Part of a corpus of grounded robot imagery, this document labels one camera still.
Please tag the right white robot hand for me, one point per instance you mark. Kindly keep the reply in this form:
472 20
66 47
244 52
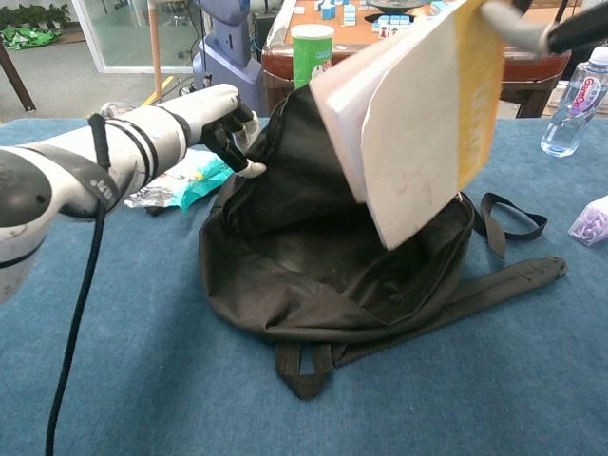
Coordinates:
518 31

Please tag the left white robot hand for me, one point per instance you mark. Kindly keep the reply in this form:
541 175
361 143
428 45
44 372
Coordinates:
218 107

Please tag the white and yellow book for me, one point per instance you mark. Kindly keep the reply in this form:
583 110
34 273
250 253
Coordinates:
413 133

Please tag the black backpack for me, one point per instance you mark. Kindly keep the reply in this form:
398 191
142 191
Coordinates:
294 266

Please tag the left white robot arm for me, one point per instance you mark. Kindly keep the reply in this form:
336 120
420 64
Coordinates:
138 138

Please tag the teal white snack bag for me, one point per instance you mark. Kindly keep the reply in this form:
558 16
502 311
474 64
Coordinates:
199 183

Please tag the brown mahjong table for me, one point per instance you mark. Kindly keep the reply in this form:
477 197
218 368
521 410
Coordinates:
527 66

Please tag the wooden pole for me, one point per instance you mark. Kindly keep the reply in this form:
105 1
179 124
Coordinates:
156 47

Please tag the clear water bottle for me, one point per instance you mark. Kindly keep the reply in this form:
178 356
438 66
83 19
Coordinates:
572 119

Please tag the green chips can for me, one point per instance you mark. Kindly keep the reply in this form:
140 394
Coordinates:
311 57

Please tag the mahjong tiles set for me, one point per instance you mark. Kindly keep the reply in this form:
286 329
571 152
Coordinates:
389 21

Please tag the clear box purple contents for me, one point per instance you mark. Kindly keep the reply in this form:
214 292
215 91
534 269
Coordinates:
591 223

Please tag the green potted plants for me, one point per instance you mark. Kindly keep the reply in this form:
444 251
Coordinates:
28 16

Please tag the blue felt table cover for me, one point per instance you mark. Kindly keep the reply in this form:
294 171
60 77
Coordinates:
427 404

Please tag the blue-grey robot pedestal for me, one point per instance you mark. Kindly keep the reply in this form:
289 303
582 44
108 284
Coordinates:
228 66

